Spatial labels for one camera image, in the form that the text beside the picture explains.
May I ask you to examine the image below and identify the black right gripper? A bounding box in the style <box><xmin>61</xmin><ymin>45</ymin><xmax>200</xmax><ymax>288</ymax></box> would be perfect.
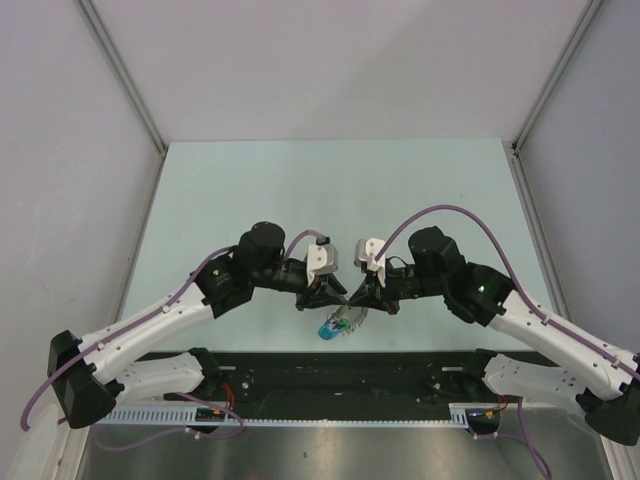
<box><xmin>349</xmin><ymin>258</ymin><xmax>447</xmax><ymax>315</ymax></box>

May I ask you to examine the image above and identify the large metal keyring blue handle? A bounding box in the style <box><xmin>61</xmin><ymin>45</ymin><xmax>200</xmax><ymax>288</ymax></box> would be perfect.
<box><xmin>317</xmin><ymin>305</ymin><xmax>369</xmax><ymax>341</ymax></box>

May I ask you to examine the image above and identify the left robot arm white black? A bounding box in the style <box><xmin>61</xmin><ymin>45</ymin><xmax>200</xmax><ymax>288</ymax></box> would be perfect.
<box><xmin>47</xmin><ymin>222</ymin><xmax>346</xmax><ymax>429</ymax></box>

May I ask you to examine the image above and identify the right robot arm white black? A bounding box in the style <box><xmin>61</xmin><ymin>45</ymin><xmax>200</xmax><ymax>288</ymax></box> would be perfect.
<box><xmin>349</xmin><ymin>227</ymin><xmax>639</xmax><ymax>446</ymax></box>

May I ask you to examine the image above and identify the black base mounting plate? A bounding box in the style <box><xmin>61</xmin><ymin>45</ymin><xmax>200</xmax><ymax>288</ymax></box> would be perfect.
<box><xmin>102</xmin><ymin>349</ymin><xmax>524</xmax><ymax>421</ymax></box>

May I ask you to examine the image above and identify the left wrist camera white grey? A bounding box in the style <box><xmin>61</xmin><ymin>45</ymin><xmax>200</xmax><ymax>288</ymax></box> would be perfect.
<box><xmin>305</xmin><ymin>237</ymin><xmax>339</xmax><ymax>285</ymax></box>

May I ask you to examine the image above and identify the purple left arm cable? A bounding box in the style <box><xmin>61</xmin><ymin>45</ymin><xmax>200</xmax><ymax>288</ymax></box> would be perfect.
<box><xmin>18</xmin><ymin>229</ymin><xmax>331</xmax><ymax>451</ymax></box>

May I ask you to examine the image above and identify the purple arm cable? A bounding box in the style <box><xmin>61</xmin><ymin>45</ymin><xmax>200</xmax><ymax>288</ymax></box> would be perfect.
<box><xmin>18</xmin><ymin>229</ymin><xmax>331</xmax><ymax>451</ymax></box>
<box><xmin>374</xmin><ymin>203</ymin><xmax>640</xmax><ymax>476</ymax></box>

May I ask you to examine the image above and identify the grey slotted cable duct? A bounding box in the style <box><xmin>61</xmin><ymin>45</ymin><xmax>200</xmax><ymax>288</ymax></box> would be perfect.
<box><xmin>98</xmin><ymin>404</ymin><xmax>469</xmax><ymax>429</ymax></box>

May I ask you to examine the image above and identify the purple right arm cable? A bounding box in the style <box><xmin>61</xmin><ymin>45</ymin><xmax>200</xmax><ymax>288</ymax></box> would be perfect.
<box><xmin>374</xmin><ymin>203</ymin><xmax>640</xmax><ymax>476</ymax></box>

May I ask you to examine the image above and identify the right aluminium frame post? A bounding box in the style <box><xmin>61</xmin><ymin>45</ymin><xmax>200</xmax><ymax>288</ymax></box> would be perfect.
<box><xmin>510</xmin><ymin>0</ymin><xmax>609</xmax><ymax>155</ymax></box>

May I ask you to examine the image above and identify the aluminium frame post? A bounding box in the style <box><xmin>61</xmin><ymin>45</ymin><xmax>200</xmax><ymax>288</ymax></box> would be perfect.
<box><xmin>510</xmin><ymin>0</ymin><xmax>609</xmax><ymax>155</ymax></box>
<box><xmin>74</xmin><ymin>0</ymin><xmax>169</xmax><ymax>156</ymax></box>

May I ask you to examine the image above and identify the left aluminium frame post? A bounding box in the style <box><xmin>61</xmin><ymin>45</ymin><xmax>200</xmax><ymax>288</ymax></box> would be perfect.
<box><xmin>74</xmin><ymin>0</ymin><xmax>169</xmax><ymax>156</ymax></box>

